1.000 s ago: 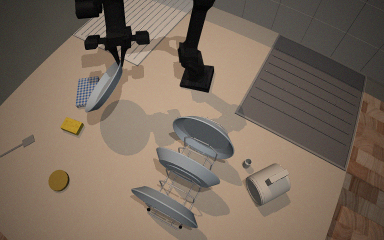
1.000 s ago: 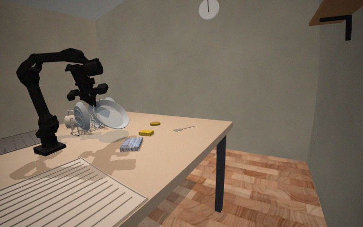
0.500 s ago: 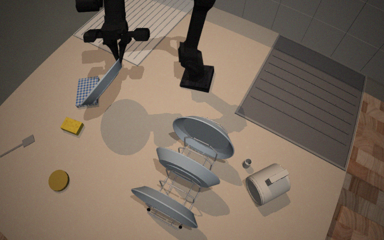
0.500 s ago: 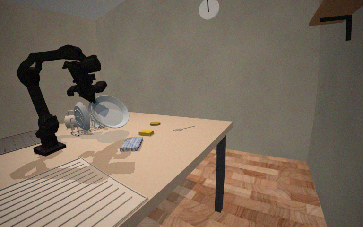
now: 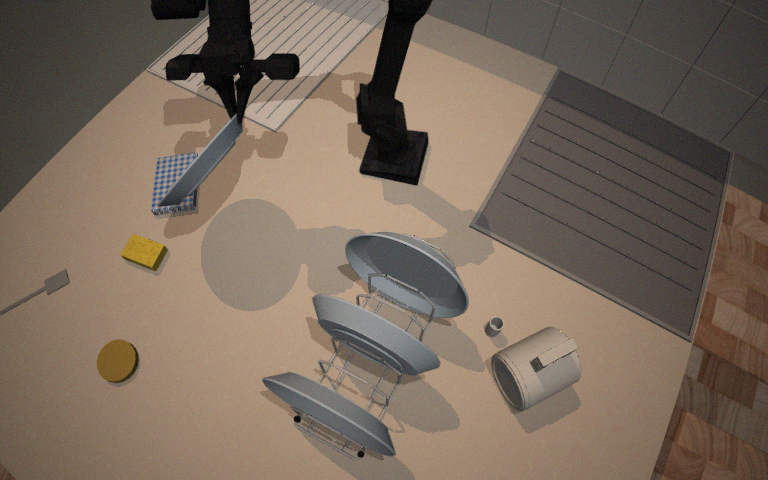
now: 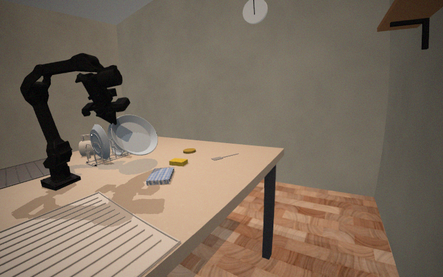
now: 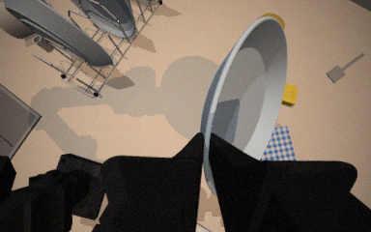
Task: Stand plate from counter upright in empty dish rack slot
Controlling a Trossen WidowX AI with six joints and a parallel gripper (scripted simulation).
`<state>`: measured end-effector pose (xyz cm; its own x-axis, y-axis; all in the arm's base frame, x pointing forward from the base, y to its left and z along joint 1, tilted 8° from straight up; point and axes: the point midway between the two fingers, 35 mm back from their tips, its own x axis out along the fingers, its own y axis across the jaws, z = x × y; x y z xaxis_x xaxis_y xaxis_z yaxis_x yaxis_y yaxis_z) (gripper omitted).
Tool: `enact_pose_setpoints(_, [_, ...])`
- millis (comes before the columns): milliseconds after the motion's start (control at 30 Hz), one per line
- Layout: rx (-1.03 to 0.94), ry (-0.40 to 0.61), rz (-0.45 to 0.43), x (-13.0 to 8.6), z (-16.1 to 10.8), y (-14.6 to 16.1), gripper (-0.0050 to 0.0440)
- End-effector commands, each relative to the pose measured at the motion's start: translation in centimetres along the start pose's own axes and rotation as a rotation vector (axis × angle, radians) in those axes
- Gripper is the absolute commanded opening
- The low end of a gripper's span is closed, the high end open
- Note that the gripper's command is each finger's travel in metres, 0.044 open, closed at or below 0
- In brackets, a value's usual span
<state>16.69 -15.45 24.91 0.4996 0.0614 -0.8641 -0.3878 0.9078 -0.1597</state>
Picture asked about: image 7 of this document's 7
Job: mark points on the white ribbed draining mat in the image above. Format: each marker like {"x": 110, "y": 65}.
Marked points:
{"x": 201, "y": 228}

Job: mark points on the silver wire dish rack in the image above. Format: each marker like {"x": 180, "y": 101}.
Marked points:
{"x": 72, "y": 61}

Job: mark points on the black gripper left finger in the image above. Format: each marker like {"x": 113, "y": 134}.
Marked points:
{"x": 177, "y": 178}

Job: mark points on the olive-brown round disc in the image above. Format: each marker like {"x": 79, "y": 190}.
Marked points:
{"x": 277, "y": 17}

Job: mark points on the yellow sponge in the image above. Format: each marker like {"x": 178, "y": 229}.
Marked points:
{"x": 290, "y": 95}

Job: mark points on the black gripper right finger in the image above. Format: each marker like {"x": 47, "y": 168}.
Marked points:
{"x": 244, "y": 184}

